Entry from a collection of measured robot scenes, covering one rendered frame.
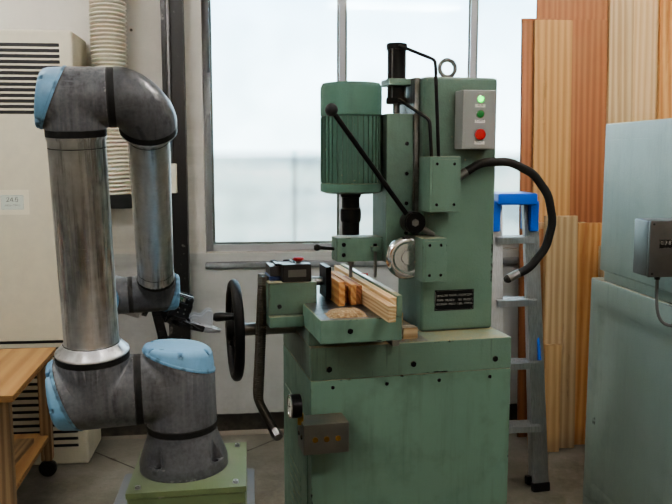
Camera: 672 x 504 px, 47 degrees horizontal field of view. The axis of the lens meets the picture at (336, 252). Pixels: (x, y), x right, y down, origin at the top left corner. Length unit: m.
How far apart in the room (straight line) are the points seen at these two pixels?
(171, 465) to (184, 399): 0.14
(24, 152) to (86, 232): 1.83
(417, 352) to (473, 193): 0.48
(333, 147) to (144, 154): 0.71
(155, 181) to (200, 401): 0.47
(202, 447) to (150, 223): 0.49
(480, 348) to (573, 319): 1.44
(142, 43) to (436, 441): 2.22
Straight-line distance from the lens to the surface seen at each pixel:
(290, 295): 2.12
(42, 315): 3.44
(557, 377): 3.57
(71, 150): 1.55
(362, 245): 2.23
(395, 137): 2.20
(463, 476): 2.30
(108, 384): 1.66
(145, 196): 1.70
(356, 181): 2.16
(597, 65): 3.82
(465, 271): 2.26
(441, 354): 2.16
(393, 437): 2.18
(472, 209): 2.25
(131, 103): 1.54
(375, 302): 1.99
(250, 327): 2.22
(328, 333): 1.92
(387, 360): 2.11
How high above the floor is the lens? 1.30
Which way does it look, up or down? 7 degrees down
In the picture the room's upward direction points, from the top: straight up
